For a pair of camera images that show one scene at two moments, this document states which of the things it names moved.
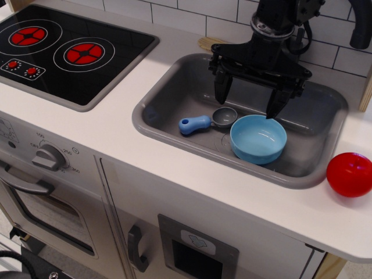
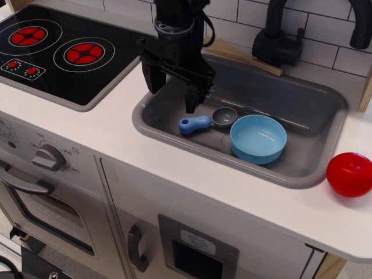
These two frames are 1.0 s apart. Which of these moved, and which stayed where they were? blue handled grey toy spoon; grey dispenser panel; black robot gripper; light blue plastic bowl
Moved: black robot gripper
Stayed: light blue plastic bowl; blue handled grey toy spoon; grey dispenser panel
